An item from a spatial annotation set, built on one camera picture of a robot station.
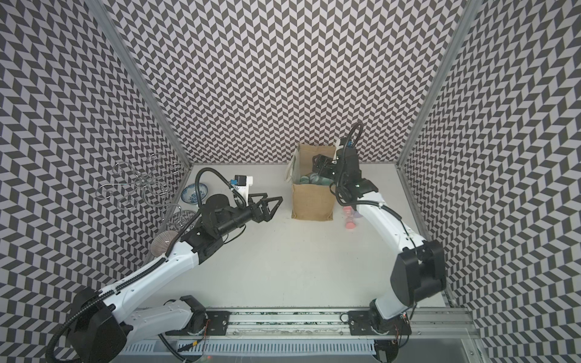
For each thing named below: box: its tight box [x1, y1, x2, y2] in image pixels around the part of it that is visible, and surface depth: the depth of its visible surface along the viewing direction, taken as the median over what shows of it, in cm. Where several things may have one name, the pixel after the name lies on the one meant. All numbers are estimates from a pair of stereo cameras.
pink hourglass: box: [342, 205, 357, 230], surface depth 98 cm
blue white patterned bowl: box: [180, 183, 209, 205], surface depth 104 cm
